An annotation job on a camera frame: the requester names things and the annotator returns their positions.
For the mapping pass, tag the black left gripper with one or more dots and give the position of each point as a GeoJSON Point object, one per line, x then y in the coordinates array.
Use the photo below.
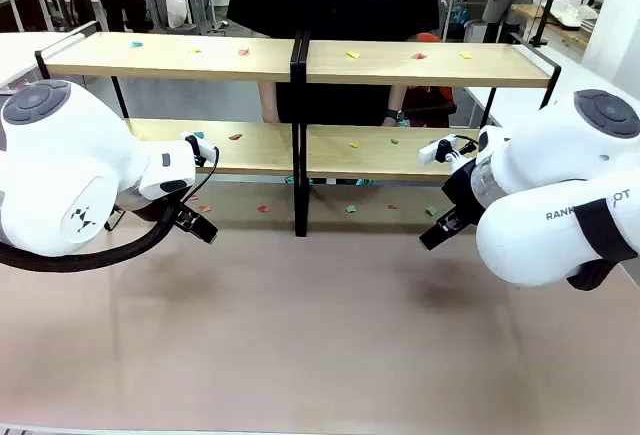
{"type": "Point", "coordinates": [176, 205]}

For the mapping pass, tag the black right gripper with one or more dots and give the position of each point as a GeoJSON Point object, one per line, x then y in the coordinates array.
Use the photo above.
{"type": "Point", "coordinates": [462, 192]}

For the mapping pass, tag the person's right forearm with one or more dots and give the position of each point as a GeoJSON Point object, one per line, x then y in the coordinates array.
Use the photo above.
{"type": "Point", "coordinates": [268, 100]}

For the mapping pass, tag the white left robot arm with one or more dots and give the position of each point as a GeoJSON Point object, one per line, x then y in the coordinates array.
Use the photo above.
{"type": "Point", "coordinates": [60, 170]}

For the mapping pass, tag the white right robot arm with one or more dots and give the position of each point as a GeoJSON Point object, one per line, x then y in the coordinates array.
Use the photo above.
{"type": "Point", "coordinates": [545, 170]}

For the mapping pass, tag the person's left forearm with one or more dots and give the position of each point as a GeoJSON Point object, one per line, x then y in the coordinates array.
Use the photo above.
{"type": "Point", "coordinates": [397, 97]}

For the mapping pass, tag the person's left hand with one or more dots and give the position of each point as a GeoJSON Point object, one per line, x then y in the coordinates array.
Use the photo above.
{"type": "Point", "coordinates": [391, 122]}

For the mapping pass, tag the black wristwatch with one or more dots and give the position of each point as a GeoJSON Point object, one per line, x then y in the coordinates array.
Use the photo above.
{"type": "Point", "coordinates": [397, 114]}

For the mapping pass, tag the orange chair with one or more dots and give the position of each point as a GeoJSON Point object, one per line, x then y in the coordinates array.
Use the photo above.
{"type": "Point", "coordinates": [430, 102]}

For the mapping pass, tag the white table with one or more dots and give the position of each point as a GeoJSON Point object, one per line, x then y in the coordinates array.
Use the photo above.
{"type": "Point", "coordinates": [20, 55]}
{"type": "Point", "coordinates": [515, 105]}

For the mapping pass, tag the white plastic bag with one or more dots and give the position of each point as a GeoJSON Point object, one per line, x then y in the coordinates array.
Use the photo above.
{"type": "Point", "coordinates": [176, 9]}

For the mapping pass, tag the wooden workbench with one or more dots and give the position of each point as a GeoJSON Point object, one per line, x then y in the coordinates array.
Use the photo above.
{"type": "Point", "coordinates": [565, 35]}

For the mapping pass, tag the black backpack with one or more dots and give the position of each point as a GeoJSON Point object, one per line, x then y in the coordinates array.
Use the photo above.
{"type": "Point", "coordinates": [82, 7]}

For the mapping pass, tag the black clamp stand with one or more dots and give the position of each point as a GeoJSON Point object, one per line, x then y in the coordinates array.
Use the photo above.
{"type": "Point", "coordinates": [547, 5]}

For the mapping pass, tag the white trays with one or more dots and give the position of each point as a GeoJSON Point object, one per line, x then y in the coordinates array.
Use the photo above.
{"type": "Point", "coordinates": [572, 14]}

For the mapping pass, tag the person in black apron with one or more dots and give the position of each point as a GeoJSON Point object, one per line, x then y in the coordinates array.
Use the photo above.
{"type": "Point", "coordinates": [330, 0]}

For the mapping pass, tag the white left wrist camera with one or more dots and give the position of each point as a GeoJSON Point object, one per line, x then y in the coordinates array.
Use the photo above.
{"type": "Point", "coordinates": [200, 147]}

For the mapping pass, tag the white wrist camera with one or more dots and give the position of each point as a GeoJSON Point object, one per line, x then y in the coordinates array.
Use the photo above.
{"type": "Point", "coordinates": [200, 147]}
{"type": "Point", "coordinates": [432, 151]}

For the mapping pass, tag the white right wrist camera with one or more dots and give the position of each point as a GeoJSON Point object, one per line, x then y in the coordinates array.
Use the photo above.
{"type": "Point", "coordinates": [432, 151]}

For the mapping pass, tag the wooden shelf unit black frame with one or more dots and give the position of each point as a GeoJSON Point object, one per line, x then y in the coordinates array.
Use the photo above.
{"type": "Point", "coordinates": [425, 72]}
{"type": "Point", "coordinates": [175, 62]}

